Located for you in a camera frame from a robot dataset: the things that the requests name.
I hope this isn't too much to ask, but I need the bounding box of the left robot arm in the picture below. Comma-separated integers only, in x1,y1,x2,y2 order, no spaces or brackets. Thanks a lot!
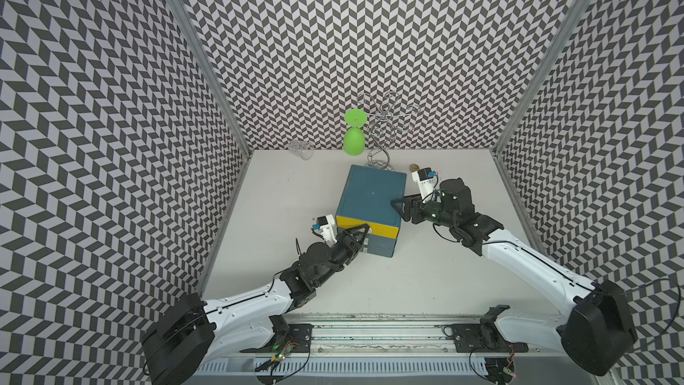
141,224,370,384

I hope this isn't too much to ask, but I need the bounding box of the yellow top drawer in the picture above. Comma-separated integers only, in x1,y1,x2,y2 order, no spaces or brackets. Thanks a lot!
336,216,401,239

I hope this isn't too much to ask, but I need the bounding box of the aluminium front rail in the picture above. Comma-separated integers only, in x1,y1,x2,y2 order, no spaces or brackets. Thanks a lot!
182,315,619,384

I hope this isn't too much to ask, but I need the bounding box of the teal plastic drawer cabinet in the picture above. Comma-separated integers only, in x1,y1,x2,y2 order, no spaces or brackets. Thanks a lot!
336,165,407,226

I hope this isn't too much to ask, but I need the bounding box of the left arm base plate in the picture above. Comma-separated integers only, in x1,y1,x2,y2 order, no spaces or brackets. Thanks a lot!
242,324,314,354

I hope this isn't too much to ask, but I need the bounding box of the silver wire stand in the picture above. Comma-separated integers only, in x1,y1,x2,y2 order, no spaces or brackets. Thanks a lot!
359,91,420,171

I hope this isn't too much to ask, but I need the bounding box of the teal bottom drawer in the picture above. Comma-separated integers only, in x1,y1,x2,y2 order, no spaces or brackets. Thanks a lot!
365,246,395,258

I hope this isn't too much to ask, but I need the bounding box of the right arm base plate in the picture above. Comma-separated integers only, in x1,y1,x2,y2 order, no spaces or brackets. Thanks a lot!
442,324,529,354

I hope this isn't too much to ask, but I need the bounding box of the clear glass cup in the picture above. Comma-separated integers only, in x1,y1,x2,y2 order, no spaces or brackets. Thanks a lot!
288,140,315,160

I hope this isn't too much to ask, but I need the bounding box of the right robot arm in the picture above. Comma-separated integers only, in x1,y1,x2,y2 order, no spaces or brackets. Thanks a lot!
390,178,637,376

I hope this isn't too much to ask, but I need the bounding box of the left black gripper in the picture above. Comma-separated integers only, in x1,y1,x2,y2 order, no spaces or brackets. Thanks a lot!
312,222,369,287

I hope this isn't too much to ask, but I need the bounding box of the teal drawer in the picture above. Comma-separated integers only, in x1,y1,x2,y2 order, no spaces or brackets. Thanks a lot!
364,235,397,249
365,246,395,258

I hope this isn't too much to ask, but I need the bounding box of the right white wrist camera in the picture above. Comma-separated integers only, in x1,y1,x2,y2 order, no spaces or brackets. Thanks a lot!
411,168,438,203

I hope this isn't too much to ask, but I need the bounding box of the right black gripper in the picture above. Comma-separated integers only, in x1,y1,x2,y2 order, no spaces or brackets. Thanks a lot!
390,192,456,228

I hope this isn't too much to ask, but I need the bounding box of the green plastic goblet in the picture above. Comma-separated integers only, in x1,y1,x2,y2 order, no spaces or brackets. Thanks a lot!
343,109,368,156

